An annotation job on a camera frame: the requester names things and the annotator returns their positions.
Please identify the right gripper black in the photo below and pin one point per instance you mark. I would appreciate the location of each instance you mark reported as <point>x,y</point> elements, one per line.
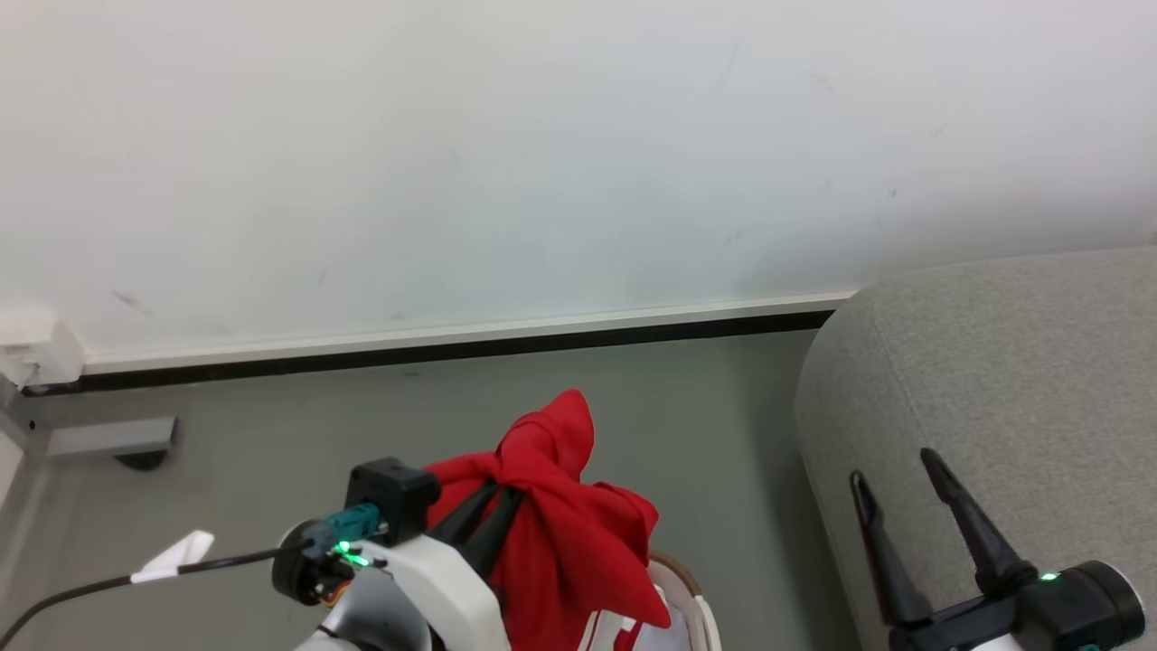
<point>1067,608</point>

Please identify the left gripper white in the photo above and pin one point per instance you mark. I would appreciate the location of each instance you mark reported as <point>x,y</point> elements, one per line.
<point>447,583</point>

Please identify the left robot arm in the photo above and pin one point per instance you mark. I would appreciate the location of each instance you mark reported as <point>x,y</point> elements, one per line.
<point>362,615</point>

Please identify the laundry basket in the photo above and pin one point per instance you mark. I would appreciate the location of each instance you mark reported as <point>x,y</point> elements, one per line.
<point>694,597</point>

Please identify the grey fabric sofa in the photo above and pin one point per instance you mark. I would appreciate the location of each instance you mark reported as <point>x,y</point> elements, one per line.
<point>1003,398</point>

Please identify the white and black baseboard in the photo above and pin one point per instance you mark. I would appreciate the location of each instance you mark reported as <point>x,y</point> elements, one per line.
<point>452,348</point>

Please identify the white plastic fixture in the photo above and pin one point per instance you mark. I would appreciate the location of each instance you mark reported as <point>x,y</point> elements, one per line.
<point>36,353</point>

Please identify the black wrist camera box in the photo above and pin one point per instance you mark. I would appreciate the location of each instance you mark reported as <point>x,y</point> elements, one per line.
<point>393,497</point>

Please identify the grey metal bracket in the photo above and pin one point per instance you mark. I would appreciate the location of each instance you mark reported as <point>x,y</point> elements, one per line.
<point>113,437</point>

